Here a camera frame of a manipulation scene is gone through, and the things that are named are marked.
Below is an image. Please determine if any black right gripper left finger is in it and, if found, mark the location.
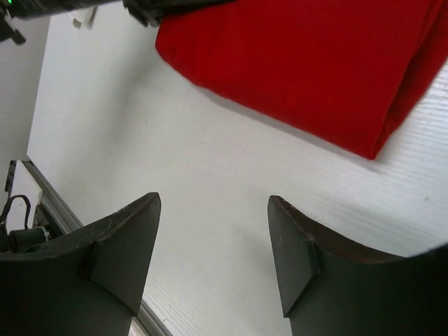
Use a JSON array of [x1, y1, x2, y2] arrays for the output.
[[1, 192, 161, 335]]

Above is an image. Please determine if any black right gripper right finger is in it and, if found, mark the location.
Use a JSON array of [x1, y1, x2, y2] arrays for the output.
[[267, 195, 447, 335]]

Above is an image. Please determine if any red t shirt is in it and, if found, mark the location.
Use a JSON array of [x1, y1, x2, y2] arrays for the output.
[[155, 0, 447, 159]]

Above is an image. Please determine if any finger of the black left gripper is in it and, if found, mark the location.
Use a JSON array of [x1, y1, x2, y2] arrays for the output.
[[123, 0, 229, 27]]

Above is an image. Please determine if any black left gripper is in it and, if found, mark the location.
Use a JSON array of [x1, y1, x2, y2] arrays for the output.
[[1, 0, 116, 45]]

